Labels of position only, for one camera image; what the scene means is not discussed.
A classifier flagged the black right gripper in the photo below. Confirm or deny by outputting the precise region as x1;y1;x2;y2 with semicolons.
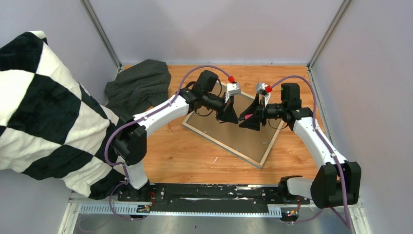
239;94;286;132

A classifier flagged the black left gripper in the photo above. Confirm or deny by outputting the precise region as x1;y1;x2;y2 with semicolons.
203;92;238;124

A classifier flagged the wooden photo frame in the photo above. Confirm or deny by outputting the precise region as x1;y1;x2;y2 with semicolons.
182;107;284;169

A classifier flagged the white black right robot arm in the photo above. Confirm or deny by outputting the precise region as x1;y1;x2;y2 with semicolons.
239;82;361;209

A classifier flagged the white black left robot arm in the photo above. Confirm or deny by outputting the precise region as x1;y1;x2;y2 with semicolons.
107;70;241;201

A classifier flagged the dark grey cloth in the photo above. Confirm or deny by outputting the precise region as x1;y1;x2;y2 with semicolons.
105;59;171;115

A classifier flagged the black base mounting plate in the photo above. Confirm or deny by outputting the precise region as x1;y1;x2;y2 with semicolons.
115;183;310;214

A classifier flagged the black white checkered blanket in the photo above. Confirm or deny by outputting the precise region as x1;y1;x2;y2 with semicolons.
0;31;125;200

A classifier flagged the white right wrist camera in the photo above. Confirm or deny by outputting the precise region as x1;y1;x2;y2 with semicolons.
256;82;272;107

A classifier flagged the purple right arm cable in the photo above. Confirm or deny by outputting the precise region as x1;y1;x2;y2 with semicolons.
265;75;352;231

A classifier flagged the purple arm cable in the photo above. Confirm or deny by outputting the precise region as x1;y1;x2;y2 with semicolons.
265;75;352;231
104;65;236;221

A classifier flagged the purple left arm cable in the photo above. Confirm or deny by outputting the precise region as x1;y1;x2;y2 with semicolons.
104;65;236;221

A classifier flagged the right aluminium corner post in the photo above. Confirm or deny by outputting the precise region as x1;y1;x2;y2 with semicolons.
307;0;353;70

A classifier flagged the aluminium corner post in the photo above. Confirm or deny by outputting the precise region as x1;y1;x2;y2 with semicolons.
307;0;353;70
80;0;122;73

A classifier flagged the white slotted cable duct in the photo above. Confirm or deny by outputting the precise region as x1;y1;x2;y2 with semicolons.
79;203;282;218

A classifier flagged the left aluminium corner post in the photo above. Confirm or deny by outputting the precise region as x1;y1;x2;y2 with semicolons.
80;0;122;73

